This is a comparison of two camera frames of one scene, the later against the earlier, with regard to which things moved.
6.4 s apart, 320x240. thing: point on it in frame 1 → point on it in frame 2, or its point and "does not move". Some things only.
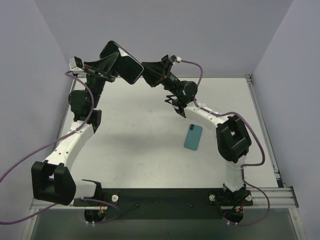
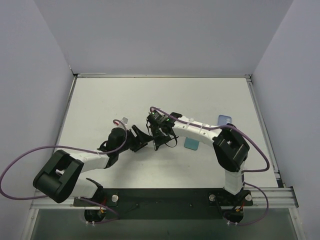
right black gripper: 163,75 → 160,135
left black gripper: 99,73 → 136,139
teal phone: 193,137 does not move
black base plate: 168,203 does not move
